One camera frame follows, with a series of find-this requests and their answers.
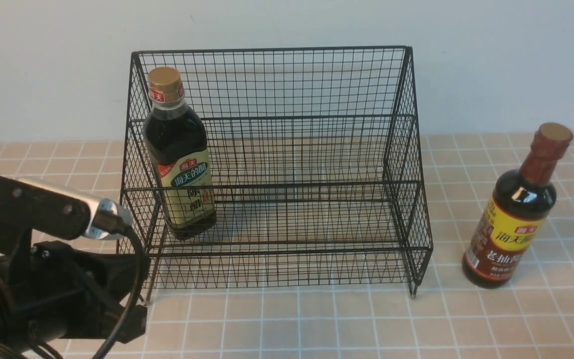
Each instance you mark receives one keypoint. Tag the black wire mesh rack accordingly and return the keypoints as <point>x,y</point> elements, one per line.
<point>316,167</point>

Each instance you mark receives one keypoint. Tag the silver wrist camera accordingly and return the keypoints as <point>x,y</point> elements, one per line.
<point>96,204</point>

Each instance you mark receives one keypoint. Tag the dark soy sauce bottle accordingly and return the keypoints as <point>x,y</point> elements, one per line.
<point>516,211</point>

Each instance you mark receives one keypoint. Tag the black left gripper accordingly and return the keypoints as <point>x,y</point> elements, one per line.
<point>56,284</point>

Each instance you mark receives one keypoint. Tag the vinegar bottle gold cap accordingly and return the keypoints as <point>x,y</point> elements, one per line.
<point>177,143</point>

